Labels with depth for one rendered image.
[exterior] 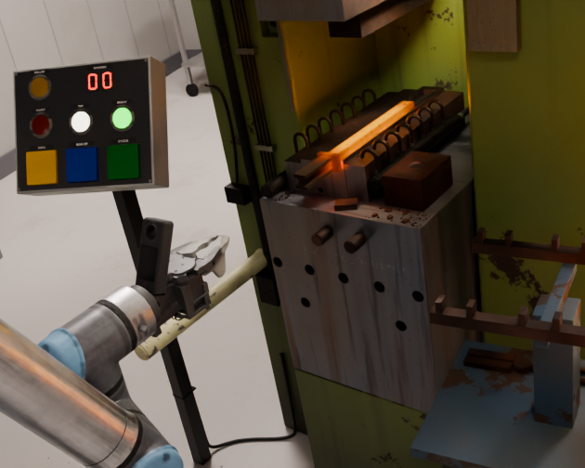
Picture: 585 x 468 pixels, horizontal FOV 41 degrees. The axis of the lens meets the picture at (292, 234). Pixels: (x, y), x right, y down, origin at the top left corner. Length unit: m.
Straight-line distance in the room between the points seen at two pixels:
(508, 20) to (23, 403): 0.96
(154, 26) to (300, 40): 4.55
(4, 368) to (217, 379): 1.78
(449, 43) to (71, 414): 1.25
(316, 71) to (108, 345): 0.89
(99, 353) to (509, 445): 0.65
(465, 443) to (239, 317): 1.74
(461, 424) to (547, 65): 0.62
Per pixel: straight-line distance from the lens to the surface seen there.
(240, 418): 2.48
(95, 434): 1.02
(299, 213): 1.57
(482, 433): 1.34
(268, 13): 1.51
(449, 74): 1.90
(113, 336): 1.14
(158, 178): 1.71
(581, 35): 1.38
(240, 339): 2.82
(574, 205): 1.50
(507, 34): 1.40
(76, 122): 1.79
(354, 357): 1.70
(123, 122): 1.73
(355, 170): 1.51
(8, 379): 0.94
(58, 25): 5.41
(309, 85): 1.76
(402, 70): 1.96
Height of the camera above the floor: 1.59
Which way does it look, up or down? 28 degrees down
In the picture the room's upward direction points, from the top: 11 degrees counter-clockwise
